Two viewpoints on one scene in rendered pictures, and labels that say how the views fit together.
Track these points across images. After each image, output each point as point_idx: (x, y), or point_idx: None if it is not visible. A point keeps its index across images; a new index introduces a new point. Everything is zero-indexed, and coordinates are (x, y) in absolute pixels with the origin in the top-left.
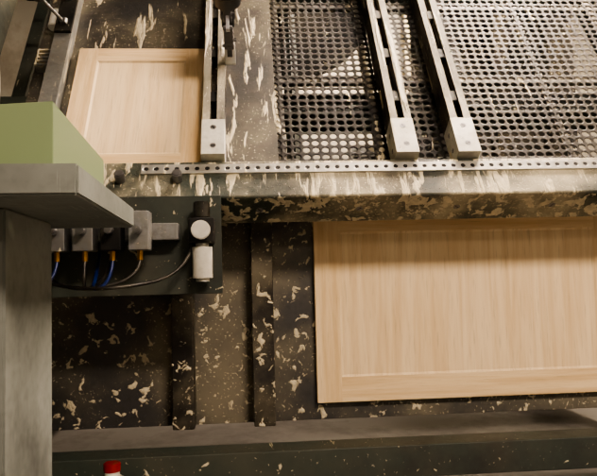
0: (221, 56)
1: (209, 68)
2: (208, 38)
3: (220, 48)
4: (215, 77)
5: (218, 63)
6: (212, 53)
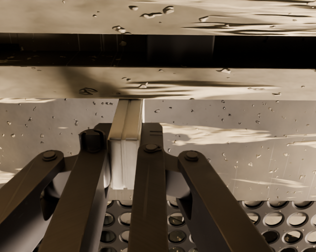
0: (139, 84)
1: (38, 23)
2: (289, 16)
3: (196, 80)
4: (64, 41)
5: (81, 71)
6: (174, 35)
